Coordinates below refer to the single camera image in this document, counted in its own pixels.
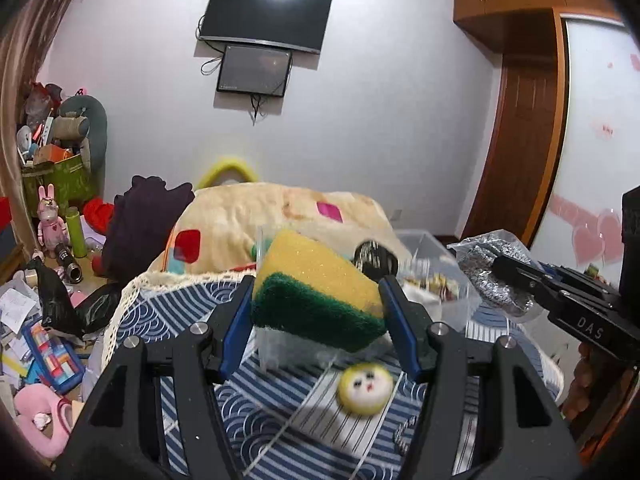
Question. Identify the grey green plush toy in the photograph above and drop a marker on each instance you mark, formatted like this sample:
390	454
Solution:
82	125

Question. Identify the red plush toy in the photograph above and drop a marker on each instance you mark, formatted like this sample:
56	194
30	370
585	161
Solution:
100	216

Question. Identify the black plastic bag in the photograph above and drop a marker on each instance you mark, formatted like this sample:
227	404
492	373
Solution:
65	305

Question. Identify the white sliding wardrobe door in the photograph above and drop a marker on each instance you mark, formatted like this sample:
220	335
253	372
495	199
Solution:
590	150

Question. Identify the green cylinder bottle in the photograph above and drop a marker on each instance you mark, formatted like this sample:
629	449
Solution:
76	234

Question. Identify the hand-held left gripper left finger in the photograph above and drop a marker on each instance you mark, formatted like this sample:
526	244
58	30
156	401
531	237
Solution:
235	321

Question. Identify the blue patterned cloth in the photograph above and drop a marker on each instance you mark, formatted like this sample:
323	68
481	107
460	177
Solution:
310	410

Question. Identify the green cardboard box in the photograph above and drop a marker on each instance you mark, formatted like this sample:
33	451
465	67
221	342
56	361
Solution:
59	179

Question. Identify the steel wool scrubber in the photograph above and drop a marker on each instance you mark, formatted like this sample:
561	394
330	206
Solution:
487	270

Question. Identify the wooden wardrobe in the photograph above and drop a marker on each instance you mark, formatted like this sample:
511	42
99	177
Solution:
515	105

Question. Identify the pink plush slipper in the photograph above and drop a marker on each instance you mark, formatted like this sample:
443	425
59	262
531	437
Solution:
41	417

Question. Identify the black wall television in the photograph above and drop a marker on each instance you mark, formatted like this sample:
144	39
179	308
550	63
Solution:
264	16

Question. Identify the dark purple garment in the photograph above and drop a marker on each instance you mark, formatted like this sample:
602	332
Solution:
142	230

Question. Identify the small black wall screen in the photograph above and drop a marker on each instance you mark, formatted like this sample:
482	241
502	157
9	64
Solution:
254	71

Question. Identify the black camera lens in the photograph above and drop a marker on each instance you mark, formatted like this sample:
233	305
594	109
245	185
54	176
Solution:
67	263

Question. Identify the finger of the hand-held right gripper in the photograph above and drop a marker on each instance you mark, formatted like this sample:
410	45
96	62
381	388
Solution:
525	277

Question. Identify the yellow green sponge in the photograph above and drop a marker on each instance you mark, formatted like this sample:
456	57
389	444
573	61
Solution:
316	300

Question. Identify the cream printed blanket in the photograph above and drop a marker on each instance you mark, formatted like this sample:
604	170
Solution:
265	225

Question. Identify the clear plastic storage box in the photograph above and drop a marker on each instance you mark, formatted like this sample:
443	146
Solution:
430	280

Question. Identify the blue colourful pencil case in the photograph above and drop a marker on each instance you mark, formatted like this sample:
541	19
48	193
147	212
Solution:
50	355

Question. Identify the pink rabbit figure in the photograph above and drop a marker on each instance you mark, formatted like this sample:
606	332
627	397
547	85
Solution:
51	225

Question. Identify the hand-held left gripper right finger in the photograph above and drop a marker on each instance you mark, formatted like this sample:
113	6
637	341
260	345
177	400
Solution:
400	321

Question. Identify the white mesh sponge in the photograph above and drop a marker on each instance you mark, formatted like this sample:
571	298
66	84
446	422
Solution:
300	350

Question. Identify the yellow round face plush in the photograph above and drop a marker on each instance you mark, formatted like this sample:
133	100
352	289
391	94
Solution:
364	389

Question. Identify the black round brush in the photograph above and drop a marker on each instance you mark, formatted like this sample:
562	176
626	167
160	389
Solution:
375	256

